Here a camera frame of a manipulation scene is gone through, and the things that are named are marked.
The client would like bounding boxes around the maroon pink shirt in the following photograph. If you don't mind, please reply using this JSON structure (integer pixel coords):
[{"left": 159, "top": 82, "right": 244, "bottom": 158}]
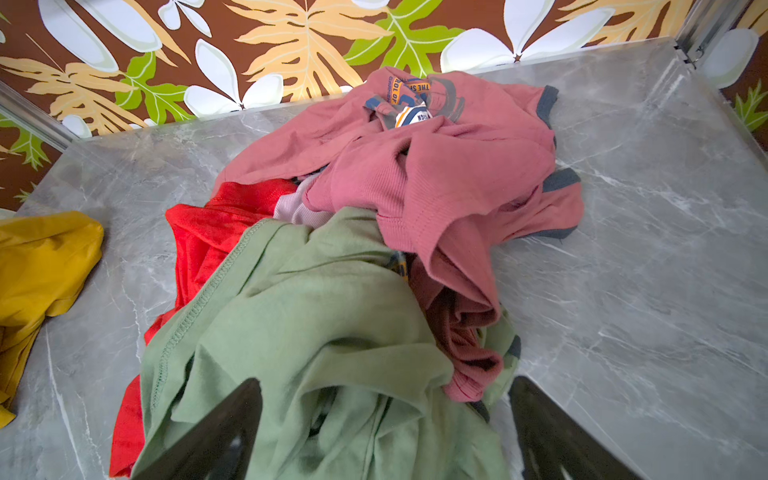
[{"left": 217, "top": 67, "right": 585, "bottom": 402}]

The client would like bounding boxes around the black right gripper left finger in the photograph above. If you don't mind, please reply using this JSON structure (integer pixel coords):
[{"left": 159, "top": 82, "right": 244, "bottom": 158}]
[{"left": 134, "top": 378, "right": 263, "bottom": 480}]

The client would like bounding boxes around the red cloth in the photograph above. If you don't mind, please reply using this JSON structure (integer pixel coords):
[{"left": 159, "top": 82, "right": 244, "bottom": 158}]
[{"left": 109, "top": 179, "right": 297, "bottom": 478}]

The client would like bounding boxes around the pale lilac cloth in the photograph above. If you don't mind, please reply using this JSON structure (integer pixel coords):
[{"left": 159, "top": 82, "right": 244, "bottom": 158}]
[{"left": 273, "top": 173, "right": 334, "bottom": 229}]

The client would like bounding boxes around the olive green cloth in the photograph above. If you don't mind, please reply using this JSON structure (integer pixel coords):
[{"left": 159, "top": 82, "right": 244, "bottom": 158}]
[{"left": 134, "top": 207, "right": 509, "bottom": 479}]

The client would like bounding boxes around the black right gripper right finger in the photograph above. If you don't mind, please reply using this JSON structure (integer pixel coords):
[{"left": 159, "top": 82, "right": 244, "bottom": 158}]
[{"left": 508, "top": 376, "right": 640, "bottom": 480}]

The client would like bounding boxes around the yellow cloth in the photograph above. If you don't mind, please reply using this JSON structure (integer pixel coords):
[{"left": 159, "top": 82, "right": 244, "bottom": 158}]
[{"left": 1, "top": 212, "right": 104, "bottom": 427}]

